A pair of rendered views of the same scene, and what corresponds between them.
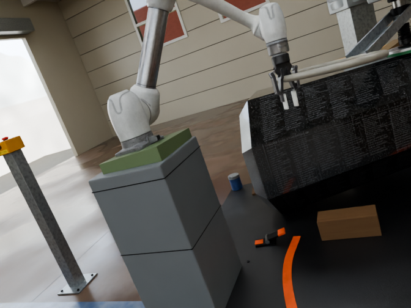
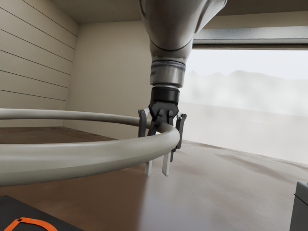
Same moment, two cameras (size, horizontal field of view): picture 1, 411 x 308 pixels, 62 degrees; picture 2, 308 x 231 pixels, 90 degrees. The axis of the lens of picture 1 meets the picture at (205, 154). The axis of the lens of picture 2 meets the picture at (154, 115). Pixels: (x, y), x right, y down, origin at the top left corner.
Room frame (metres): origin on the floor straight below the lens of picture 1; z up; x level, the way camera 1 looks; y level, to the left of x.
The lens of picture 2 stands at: (1.90, -0.51, 0.97)
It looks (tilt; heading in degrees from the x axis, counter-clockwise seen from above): 0 degrees down; 173
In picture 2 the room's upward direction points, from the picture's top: 9 degrees clockwise
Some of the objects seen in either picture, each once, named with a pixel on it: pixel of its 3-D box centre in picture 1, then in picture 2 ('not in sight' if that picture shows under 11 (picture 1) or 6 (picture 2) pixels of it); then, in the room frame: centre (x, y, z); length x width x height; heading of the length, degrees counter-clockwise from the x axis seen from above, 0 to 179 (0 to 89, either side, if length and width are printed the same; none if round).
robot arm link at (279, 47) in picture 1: (277, 48); (167, 77); (1.50, -0.44, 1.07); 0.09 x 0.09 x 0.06
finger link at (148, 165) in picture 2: (295, 98); (148, 162); (1.49, -0.46, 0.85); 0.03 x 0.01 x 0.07; 13
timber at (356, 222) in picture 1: (348, 222); not in sight; (1.65, -0.61, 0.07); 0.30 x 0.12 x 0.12; 64
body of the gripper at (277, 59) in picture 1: (282, 65); (164, 105); (1.49, -0.44, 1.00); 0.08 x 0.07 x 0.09; 103
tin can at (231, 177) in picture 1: (235, 181); not in sight; (2.84, -0.17, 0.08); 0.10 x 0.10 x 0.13
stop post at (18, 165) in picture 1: (43, 216); not in sight; (2.16, 1.13, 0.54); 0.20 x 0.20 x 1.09; 66
